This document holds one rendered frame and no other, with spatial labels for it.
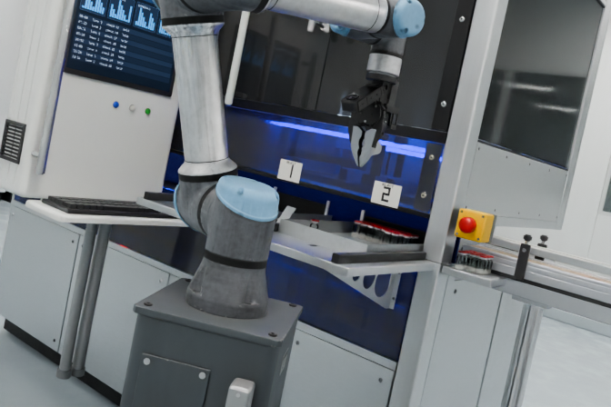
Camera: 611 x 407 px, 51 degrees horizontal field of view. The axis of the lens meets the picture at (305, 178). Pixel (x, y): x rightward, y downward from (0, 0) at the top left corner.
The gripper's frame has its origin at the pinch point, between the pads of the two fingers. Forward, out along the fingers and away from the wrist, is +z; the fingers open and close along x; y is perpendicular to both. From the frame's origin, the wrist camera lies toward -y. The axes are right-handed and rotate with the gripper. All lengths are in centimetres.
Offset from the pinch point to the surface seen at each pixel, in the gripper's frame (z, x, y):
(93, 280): 58, 99, 9
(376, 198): 9.3, 9.4, 27.4
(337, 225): 19.4, 19.7, 27.0
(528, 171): -7, -12, 77
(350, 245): 19.4, -1.6, 1.5
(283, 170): 8, 43, 27
